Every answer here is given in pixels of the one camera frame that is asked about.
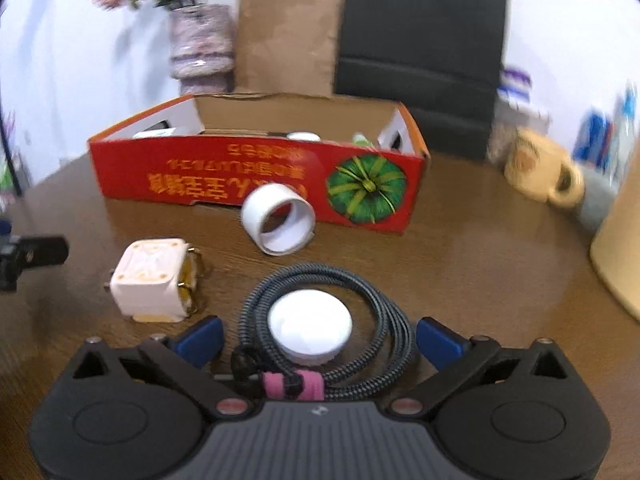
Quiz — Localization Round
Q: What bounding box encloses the blue soda can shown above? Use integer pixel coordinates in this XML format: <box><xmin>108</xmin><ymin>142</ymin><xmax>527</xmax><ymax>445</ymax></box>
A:
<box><xmin>573</xmin><ymin>110</ymin><xmax>613</xmax><ymax>171</ymax></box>

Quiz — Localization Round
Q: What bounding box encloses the black paper bag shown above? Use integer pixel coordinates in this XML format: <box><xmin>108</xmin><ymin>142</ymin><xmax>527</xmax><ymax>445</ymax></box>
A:
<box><xmin>334</xmin><ymin>0</ymin><xmax>508</xmax><ymax>160</ymax></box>

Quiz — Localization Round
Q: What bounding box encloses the yellow bear mug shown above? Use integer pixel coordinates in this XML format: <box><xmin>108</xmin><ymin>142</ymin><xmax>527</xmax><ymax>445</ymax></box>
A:
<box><xmin>503</xmin><ymin>128</ymin><xmax>585</xmax><ymax>209</ymax></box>

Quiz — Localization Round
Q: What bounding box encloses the brown paper bag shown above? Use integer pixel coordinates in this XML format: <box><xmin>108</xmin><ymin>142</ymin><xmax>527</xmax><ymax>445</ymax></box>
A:
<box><xmin>234</xmin><ymin>0</ymin><xmax>344</xmax><ymax>96</ymax></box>

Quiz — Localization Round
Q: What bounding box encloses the grey white cup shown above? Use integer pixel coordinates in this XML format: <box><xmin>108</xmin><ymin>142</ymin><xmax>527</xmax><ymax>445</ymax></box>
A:
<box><xmin>576</xmin><ymin>165</ymin><xmax>620</xmax><ymax>234</ymax></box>

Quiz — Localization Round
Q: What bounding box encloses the purple white ceramic vase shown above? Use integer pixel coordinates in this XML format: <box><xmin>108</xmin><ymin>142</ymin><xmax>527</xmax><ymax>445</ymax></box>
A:
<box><xmin>169</xmin><ymin>4</ymin><xmax>235</xmax><ymax>96</ymax></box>

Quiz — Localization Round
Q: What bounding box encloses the beige cylinder container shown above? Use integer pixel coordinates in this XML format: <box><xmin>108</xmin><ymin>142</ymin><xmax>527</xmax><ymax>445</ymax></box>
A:
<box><xmin>589</xmin><ymin>145</ymin><xmax>640</xmax><ymax>320</ymax></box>

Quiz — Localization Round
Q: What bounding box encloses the black light stand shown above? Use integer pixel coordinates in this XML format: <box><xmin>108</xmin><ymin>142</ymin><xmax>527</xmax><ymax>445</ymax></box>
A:
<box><xmin>0</xmin><ymin>117</ymin><xmax>24</xmax><ymax>197</ymax></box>

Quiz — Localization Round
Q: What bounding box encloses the clear glass bottle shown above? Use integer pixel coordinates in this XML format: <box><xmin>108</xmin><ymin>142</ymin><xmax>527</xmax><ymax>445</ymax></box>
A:
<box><xmin>610</xmin><ymin>86</ymin><xmax>637</xmax><ymax>186</ymax></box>

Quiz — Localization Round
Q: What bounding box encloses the coiled braided cable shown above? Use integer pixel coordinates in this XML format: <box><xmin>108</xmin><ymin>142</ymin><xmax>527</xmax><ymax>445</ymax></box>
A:
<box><xmin>230</xmin><ymin>262</ymin><xmax>417</xmax><ymax>403</ymax></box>

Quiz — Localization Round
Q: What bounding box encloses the red orange cardboard box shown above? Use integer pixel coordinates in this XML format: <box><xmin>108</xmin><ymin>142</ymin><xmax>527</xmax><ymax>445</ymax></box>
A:
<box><xmin>88</xmin><ymin>93</ymin><xmax>431</xmax><ymax>232</ymax></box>

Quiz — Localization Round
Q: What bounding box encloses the white round lid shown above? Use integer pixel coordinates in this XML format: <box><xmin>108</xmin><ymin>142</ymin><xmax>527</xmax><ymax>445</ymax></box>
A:
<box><xmin>267</xmin><ymin>289</ymin><xmax>352</xmax><ymax>367</ymax></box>

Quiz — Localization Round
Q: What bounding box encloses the clear jar purple lid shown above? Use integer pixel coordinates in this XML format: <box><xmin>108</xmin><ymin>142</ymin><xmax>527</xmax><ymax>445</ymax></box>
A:
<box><xmin>486</xmin><ymin>65</ymin><xmax>551</xmax><ymax>169</ymax></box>

